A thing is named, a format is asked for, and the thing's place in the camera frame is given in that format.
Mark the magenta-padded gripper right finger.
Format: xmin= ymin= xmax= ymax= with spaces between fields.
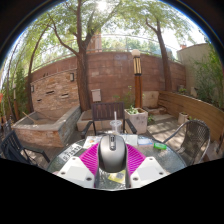
xmin=124 ymin=143 xmax=168 ymax=190

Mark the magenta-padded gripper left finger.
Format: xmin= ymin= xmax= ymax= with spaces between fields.
xmin=56 ymin=143 xmax=101 ymax=190

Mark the grey and black computer mouse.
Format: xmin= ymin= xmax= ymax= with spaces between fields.
xmin=97 ymin=133 xmax=128 ymax=174

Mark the white plate with black characters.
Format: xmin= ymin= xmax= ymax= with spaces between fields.
xmin=59 ymin=143 xmax=84 ymax=163

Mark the small blue and white box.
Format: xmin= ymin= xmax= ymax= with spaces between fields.
xmin=137 ymin=137 xmax=154 ymax=147

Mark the colourful printed booklet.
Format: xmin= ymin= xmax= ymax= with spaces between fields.
xmin=83 ymin=134 xmax=103 ymax=149

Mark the white stone planter with plant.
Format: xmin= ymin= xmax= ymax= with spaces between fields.
xmin=124 ymin=105 xmax=149 ymax=135

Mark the clear plastic cup with straw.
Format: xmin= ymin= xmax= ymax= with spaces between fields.
xmin=109 ymin=111 xmax=123 ymax=135

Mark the stone water basin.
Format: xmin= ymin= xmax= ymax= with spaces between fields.
xmin=11 ymin=104 xmax=83 ymax=148

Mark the dark wicker armchair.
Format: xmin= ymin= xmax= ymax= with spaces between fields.
xmin=163 ymin=119 xmax=212 ymax=167

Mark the dark wooden slatted chair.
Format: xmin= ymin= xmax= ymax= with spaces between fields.
xmin=80 ymin=101 xmax=138 ymax=139

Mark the pale stone block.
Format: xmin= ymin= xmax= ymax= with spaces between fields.
xmin=142 ymin=90 xmax=160 ymax=109

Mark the large forked tree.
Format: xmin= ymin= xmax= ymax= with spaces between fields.
xmin=46 ymin=0 xmax=111 ymax=113

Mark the slim leaning tree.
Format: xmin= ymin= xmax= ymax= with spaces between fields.
xmin=144 ymin=16 xmax=174 ymax=93

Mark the grey wall mailbox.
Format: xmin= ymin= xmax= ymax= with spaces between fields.
xmin=91 ymin=88 xmax=102 ymax=103

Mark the wooden garden lamp post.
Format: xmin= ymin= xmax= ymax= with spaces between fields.
xmin=130 ymin=49 xmax=144 ymax=108

